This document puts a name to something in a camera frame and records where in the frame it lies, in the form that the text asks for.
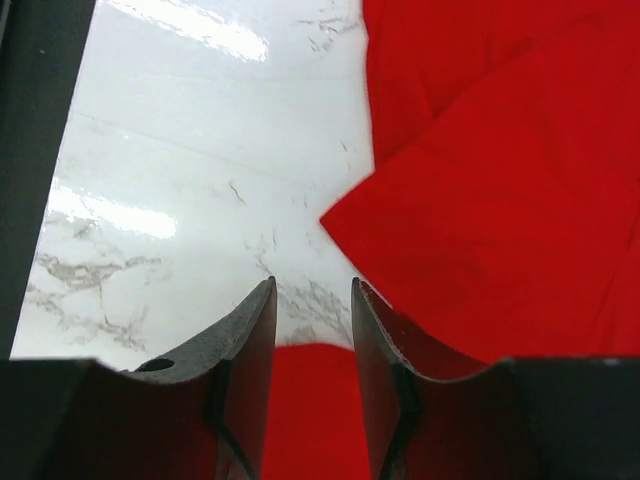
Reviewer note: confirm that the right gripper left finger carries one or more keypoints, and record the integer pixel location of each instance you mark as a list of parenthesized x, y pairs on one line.
[(234, 357)]

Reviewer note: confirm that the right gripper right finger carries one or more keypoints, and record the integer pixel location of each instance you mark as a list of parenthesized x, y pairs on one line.
[(425, 406)]

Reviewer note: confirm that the red t shirt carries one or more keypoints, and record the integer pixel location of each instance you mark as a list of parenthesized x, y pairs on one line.
[(502, 219)]

